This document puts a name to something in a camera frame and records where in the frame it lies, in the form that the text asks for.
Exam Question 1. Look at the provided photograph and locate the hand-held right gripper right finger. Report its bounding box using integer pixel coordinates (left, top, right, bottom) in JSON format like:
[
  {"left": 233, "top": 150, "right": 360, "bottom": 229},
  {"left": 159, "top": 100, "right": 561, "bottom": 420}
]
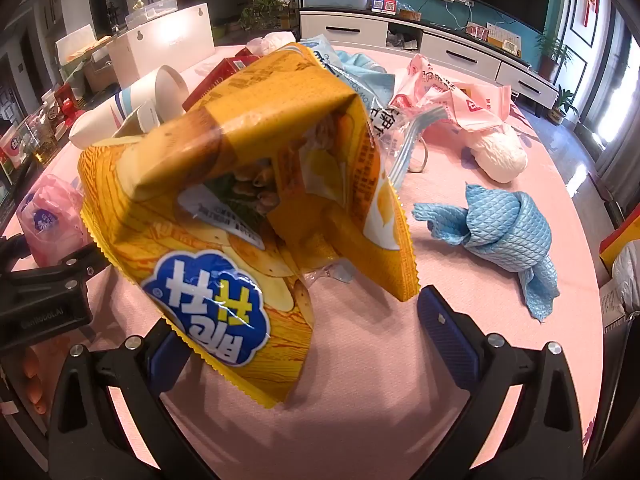
[{"left": 417, "top": 285, "right": 583, "bottom": 480}]

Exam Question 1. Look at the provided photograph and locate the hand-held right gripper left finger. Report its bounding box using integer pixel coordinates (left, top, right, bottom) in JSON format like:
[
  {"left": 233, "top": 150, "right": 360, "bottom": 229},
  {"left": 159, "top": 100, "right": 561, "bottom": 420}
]
[{"left": 47, "top": 316, "right": 193, "bottom": 480}]

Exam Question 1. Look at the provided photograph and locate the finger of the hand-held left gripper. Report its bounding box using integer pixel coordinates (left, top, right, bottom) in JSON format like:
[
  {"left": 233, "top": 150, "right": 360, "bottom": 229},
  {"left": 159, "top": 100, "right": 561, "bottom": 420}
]
[
  {"left": 7, "top": 242, "right": 108, "bottom": 288},
  {"left": 0, "top": 234, "right": 33, "bottom": 273}
]

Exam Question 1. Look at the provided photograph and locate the blue waffle cloth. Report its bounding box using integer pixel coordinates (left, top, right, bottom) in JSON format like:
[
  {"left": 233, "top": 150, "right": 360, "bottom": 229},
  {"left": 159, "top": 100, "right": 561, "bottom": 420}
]
[{"left": 412, "top": 182, "right": 561, "bottom": 323}]

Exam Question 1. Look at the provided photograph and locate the white tissue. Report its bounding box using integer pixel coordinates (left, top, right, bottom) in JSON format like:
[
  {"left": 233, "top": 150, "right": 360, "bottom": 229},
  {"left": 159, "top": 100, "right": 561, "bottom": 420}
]
[{"left": 470, "top": 125, "right": 528, "bottom": 183}]

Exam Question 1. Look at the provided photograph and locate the yellow potato chip bag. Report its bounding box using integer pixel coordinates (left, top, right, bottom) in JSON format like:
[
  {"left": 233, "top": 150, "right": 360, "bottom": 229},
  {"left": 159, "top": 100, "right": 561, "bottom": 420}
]
[{"left": 77, "top": 42, "right": 421, "bottom": 408}]

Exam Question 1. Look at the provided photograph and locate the pink plastic bag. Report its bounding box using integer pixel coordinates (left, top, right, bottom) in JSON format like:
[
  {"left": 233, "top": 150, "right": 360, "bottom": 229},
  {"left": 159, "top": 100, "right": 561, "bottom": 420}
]
[{"left": 16, "top": 175, "right": 91, "bottom": 268}]

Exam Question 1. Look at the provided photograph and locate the pink printed tablecloth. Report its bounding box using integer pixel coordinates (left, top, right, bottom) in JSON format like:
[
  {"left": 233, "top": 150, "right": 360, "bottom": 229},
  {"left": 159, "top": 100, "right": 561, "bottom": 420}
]
[{"left": 0, "top": 42, "right": 606, "bottom": 480}]

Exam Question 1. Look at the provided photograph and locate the pile of jars and packets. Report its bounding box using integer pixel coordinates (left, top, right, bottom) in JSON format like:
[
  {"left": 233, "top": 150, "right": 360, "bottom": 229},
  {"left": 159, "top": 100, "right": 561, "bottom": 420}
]
[{"left": 0, "top": 85, "right": 81, "bottom": 176}]

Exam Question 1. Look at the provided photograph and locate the white blue paper cup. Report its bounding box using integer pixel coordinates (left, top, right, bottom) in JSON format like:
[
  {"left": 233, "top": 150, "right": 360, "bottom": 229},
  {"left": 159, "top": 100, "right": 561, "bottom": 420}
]
[{"left": 69, "top": 66, "right": 190, "bottom": 150}]

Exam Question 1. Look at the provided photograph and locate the cardboard box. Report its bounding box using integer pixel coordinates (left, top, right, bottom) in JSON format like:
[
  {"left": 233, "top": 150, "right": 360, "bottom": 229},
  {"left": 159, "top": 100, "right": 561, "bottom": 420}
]
[{"left": 597, "top": 280, "right": 640, "bottom": 336}]

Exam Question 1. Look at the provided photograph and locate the pink plastic wrapper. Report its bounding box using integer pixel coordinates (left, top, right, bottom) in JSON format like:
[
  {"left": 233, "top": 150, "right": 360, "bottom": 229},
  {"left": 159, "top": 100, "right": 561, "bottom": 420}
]
[{"left": 392, "top": 52, "right": 513, "bottom": 133}]

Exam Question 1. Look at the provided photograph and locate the red box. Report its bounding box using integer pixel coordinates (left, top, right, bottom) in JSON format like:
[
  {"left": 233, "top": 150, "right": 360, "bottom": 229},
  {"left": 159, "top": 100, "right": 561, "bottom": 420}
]
[{"left": 182, "top": 57, "right": 251, "bottom": 111}]

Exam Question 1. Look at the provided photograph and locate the grey curtain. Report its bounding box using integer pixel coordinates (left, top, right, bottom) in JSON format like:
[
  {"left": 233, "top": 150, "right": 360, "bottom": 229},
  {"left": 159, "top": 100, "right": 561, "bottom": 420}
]
[{"left": 597, "top": 125, "right": 640, "bottom": 201}]

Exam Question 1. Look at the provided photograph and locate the small potted plant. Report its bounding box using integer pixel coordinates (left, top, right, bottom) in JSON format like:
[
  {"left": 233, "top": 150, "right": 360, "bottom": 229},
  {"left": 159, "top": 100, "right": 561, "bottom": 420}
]
[{"left": 547, "top": 87, "right": 581, "bottom": 126}]

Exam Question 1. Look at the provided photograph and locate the clear lidded plastic container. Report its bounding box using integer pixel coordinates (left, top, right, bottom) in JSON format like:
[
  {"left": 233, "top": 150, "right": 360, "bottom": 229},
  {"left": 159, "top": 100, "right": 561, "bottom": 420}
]
[{"left": 125, "top": 0, "right": 178, "bottom": 28}]

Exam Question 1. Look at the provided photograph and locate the blue white bread bag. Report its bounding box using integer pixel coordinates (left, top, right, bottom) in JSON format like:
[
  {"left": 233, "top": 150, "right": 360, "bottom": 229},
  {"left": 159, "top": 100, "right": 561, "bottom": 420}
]
[{"left": 300, "top": 35, "right": 396, "bottom": 111}]

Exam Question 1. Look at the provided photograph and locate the tall potted plant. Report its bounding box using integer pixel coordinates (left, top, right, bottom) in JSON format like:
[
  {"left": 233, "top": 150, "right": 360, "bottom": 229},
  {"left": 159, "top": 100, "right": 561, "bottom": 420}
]
[{"left": 535, "top": 30, "right": 573, "bottom": 83}]

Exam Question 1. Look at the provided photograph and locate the yellow desk calendar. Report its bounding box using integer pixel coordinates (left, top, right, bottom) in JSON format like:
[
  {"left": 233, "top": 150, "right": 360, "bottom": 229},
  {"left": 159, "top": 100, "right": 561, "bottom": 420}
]
[{"left": 487, "top": 22, "right": 521, "bottom": 53}]

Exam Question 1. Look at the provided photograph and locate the white crumpled plastic bag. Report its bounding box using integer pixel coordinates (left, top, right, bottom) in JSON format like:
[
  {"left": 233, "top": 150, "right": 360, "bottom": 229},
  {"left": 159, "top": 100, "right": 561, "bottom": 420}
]
[{"left": 247, "top": 31, "right": 301, "bottom": 56}]

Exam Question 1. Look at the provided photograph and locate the leafy green plant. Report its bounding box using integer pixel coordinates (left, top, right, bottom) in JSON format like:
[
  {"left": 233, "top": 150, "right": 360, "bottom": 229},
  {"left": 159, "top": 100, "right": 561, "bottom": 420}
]
[{"left": 239, "top": 0, "right": 291, "bottom": 36}]

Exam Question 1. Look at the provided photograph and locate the white TV cabinet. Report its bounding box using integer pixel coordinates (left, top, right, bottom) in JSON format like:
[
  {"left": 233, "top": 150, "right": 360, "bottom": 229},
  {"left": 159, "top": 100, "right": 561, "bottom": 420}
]
[{"left": 299, "top": 8, "right": 558, "bottom": 109}]

